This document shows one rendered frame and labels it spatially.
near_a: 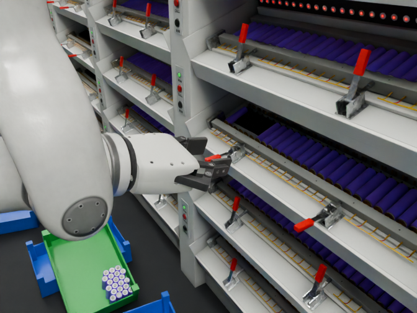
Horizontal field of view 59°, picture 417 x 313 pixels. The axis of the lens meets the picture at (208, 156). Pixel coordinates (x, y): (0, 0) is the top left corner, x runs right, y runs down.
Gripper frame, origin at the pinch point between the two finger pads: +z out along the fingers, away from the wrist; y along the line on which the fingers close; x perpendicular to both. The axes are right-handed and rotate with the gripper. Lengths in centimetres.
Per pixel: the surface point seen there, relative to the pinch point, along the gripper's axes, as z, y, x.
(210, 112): 22.8, -27.2, -5.4
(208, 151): 18.5, -19.0, -11.6
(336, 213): 16.9, 15.8, -2.8
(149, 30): 18, -56, 6
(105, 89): 27, -95, -28
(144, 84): 27, -68, -15
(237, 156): 18.9, -10.3, -7.9
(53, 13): 27, -168, -18
